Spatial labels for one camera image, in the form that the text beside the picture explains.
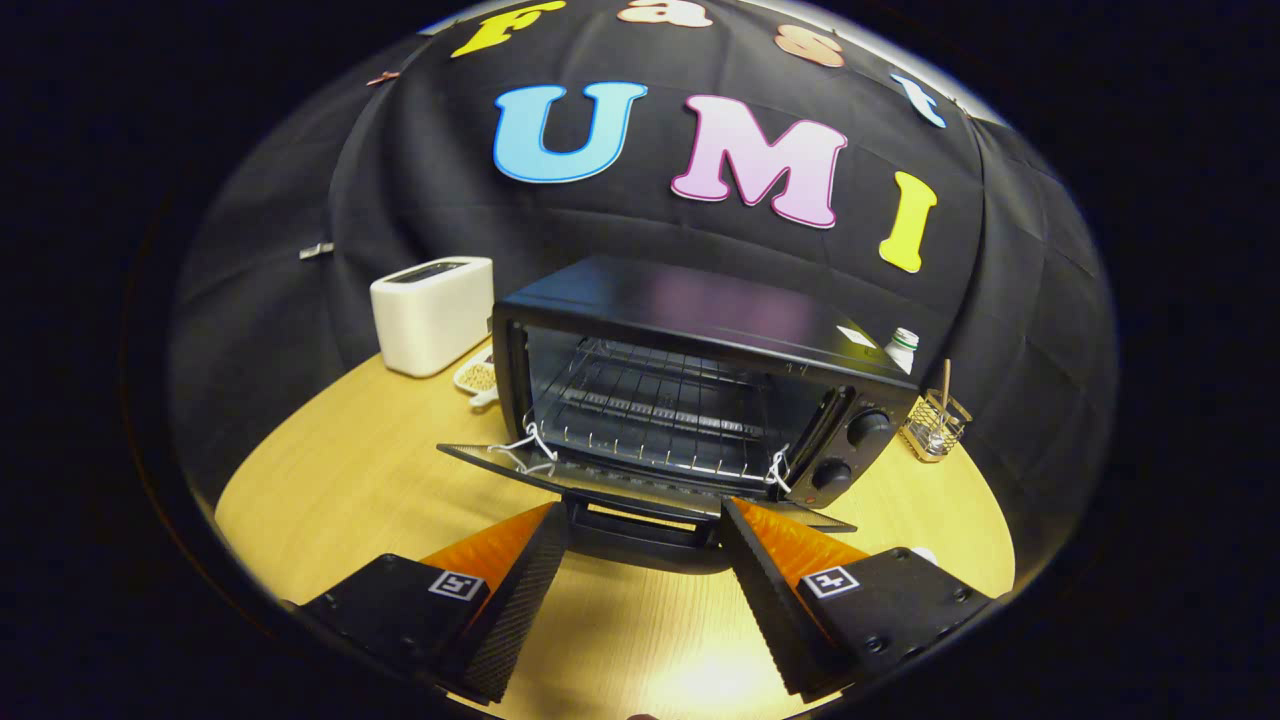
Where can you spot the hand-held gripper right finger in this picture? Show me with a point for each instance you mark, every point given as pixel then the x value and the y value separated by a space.
pixel 770 600

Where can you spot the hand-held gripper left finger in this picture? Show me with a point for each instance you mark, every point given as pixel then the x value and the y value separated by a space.
pixel 525 600

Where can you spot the black toaster oven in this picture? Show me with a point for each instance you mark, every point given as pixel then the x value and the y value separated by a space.
pixel 700 300

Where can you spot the white bread toaster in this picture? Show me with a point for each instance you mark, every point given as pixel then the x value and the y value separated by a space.
pixel 430 320

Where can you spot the small dish of beans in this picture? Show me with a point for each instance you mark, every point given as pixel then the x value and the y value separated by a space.
pixel 478 377

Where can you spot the wooden stick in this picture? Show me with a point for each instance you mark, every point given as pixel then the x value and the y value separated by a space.
pixel 945 385

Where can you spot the white green label bottle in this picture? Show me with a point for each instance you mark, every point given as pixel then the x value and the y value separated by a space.
pixel 903 345

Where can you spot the silver cloth clip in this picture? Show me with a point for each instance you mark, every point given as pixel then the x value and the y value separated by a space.
pixel 316 250

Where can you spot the black backdrop cloth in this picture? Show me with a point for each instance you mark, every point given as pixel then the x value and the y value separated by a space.
pixel 430 200

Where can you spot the pink cloth clip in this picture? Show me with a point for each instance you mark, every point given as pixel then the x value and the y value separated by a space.
pixel 382 78

